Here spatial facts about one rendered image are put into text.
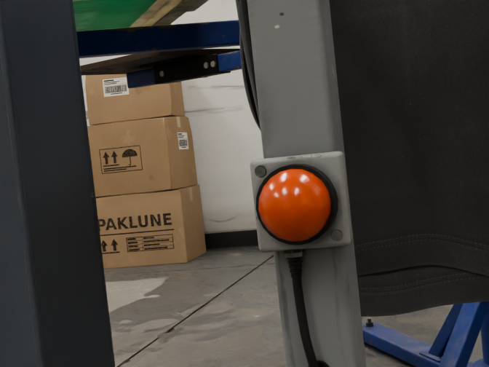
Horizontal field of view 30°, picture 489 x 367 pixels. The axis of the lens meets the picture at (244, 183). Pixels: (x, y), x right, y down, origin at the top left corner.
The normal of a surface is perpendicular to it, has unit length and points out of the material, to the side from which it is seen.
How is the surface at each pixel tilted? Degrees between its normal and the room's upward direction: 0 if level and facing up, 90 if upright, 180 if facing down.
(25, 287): 90
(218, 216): 90
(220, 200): 90
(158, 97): 90
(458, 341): 43
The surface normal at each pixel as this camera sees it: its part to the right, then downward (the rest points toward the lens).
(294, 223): -0.02, 0.53
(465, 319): -0.55, -0.65
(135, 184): -0.30, 0.11
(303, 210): 0.27, 0.18
